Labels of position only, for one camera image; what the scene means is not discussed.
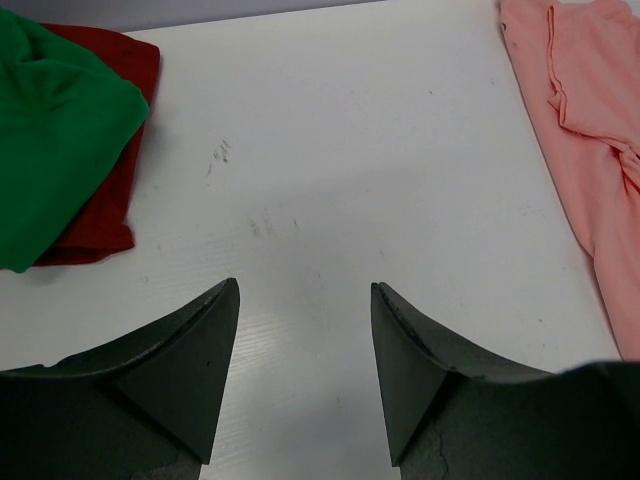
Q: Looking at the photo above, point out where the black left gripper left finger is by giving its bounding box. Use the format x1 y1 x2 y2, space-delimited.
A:
1 278 240 479

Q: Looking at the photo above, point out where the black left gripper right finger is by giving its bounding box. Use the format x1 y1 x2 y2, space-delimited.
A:
371 283 639 479

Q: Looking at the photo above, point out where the pink t-shirt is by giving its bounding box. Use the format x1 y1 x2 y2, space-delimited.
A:
499 1 639 361

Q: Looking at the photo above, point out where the red folded t-shirt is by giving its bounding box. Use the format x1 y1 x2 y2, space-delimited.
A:
31 22 163 268

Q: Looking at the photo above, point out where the green folded t-shirt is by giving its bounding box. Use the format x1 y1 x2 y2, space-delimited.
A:
1 10 149 273

